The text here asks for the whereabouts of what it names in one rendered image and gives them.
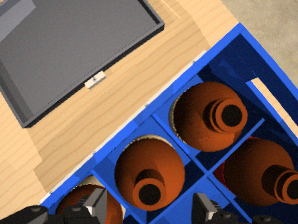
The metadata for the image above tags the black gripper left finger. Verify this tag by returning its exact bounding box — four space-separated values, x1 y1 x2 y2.
0 188 107 224

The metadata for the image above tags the grey rectangular tray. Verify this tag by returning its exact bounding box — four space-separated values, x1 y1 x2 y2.
0 0 165 129

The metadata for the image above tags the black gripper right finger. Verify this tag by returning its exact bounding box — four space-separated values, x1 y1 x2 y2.
191 193 284 224

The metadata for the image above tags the dark blue crate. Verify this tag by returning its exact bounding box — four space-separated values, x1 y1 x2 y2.
40 22 298 224

